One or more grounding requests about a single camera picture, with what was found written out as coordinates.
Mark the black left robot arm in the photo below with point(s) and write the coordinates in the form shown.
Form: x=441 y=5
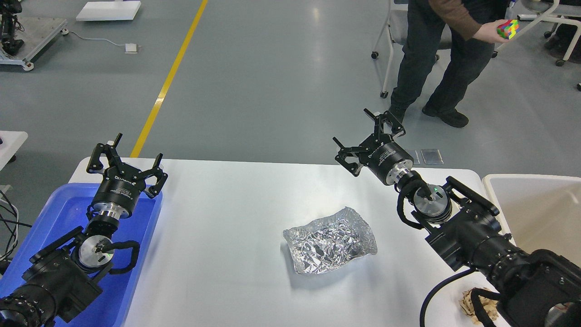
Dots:
x=64 y=276

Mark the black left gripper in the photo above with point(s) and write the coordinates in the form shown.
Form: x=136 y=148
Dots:
x=118 y=190

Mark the white office chair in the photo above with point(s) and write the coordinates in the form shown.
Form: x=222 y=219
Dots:
x=395 y=27

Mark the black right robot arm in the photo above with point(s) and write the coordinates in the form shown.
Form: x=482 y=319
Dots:
x=541 y=289

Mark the white side table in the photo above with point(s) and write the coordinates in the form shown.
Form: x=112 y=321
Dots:
x=11 y=142

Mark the colourful puzzle cube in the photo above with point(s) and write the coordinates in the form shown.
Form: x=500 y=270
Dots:
x=508 y=29

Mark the white floor power box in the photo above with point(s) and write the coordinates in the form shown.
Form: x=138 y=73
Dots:
x=131 y=48

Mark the crumpled aluminium foil sheet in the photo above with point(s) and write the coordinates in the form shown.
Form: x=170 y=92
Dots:
x=328 y=243

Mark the person's right hand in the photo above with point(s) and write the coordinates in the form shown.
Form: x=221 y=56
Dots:
x=488 y=33

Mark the white flat board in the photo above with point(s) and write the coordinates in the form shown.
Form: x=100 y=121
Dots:
x=112 y=10

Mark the white plastic bin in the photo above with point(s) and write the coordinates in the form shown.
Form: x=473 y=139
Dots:
x=540 y=211

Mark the right floor metal plate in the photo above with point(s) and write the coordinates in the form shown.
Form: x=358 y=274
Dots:
x=432 y=156

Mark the wheeled robot base platform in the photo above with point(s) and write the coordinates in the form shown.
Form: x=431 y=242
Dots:
x=22 y=39

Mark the left floor metal plate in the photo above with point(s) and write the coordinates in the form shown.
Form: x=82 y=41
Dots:
x=415 y=155

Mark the blue plastic bin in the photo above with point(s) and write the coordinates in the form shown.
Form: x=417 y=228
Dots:
x=66 y=209

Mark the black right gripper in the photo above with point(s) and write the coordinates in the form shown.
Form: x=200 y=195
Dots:
x=385 y=158

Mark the floor metal plate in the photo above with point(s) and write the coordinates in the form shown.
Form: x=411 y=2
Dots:
x=415 y=155
x=432 y=156

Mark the crumpled brown paper ball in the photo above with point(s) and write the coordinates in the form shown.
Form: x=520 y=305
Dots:
x=480 y=304

